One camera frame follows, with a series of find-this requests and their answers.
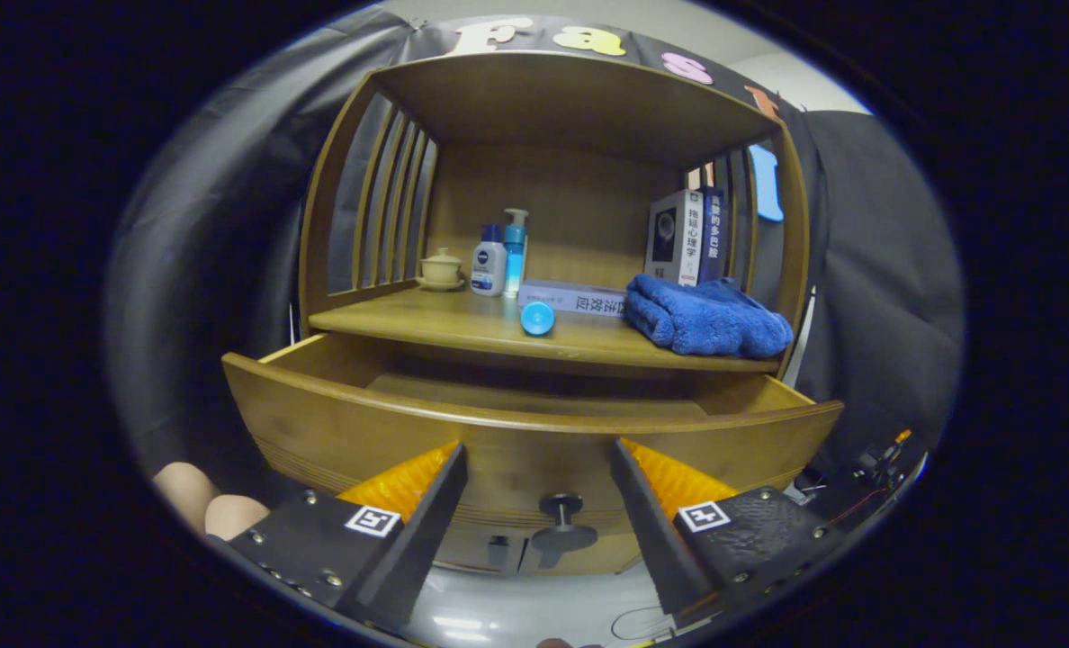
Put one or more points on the blue white tube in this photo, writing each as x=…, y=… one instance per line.
x=537, y=319

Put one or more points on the white upright book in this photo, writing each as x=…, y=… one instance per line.
x=674, y=234

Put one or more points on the black drawer knob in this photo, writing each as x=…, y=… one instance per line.
x=561, y=537

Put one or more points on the cream lidded teacup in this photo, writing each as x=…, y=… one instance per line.
x=441, y=268

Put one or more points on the blue folded towel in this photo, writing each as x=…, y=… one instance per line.
x=705, y=319

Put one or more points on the wooden countertop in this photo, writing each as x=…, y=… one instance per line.
x=444, y=319

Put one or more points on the person's right knee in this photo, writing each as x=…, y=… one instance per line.
x=233, y=516

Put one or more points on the white lotion bottle blue cap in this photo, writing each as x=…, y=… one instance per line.
x=488, y=270

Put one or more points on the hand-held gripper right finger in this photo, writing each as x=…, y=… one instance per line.
x=656, y=531

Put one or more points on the person's knee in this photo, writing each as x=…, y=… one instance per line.
x=233, y=516
x=184, y=490

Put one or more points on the wooden cabinet door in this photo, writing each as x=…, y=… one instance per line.
x=471, y=551
x=611, y=551

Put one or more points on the dark blue upright book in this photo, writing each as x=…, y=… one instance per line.
x=713, y=234

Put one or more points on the wooden drawer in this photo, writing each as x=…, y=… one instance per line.
x=534, y=450

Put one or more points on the wooden cabinet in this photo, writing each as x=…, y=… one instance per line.
x=543, y=198

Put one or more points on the white book lying flat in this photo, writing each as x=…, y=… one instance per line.
x=570, y=297

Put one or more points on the black equipment box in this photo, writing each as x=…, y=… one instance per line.
x=858, y=504

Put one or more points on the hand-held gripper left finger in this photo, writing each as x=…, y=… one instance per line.
x=426, y=531

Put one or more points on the black orange tool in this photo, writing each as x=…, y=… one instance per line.
x=876, y=461

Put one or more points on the blue pump bottle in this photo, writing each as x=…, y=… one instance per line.
x=515, y=252

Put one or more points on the person's left knee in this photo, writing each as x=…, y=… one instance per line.
x=184, y=490

